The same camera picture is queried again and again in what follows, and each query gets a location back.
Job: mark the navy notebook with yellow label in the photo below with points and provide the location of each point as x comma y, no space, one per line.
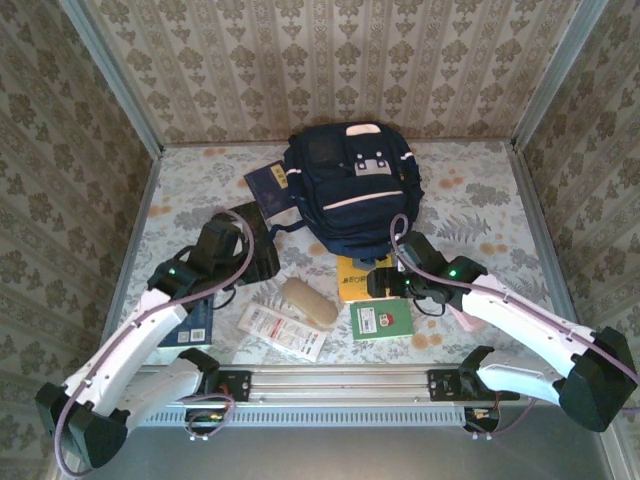
267,192

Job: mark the grey metal panel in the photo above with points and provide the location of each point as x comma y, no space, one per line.
325,455

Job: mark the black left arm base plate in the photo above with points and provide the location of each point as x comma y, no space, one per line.
240,385

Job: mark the white packet with red print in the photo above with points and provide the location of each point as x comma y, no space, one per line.
280,332

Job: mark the beige fabric case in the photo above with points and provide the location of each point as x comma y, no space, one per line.
310,300

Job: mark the navy blue backpack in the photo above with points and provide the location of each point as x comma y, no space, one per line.
350,200

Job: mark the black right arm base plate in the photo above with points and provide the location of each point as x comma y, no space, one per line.
440,387

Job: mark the aluminium frame post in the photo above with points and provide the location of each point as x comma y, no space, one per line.
115,75
556,75

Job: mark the pink pencil case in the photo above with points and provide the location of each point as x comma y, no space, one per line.
462,320

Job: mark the blue book with barcode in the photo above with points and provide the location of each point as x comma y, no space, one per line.
197,325

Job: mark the green notebook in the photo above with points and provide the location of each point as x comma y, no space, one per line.
365,320

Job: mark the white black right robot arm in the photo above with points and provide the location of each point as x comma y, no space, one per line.
525,315

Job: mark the floral patterned tablecloth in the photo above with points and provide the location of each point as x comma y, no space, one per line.
475,210

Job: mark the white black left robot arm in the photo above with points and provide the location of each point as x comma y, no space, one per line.
125,340

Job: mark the aluminium side rail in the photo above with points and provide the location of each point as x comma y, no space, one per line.
535,210
141,210

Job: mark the aluminium mounting rail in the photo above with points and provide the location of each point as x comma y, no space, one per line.
340,385

